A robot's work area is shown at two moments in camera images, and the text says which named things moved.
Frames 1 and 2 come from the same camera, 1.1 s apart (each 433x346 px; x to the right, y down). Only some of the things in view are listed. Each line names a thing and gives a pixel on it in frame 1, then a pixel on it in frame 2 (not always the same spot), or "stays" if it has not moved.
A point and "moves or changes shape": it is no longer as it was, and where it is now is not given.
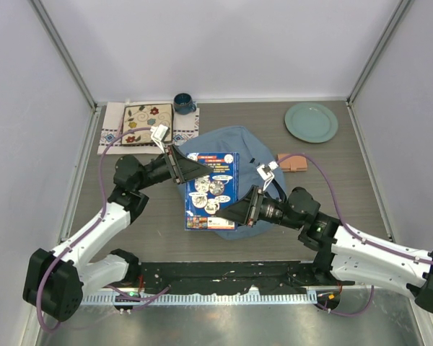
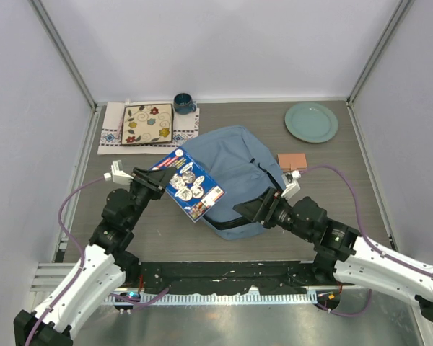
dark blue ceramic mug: x=183 y=104 stays
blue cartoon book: x=208 y=193 moves or changes shape
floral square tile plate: x=146 y=115 stays
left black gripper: x=182 y=169 → x=155 y=181
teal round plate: x=310 y=122 stays
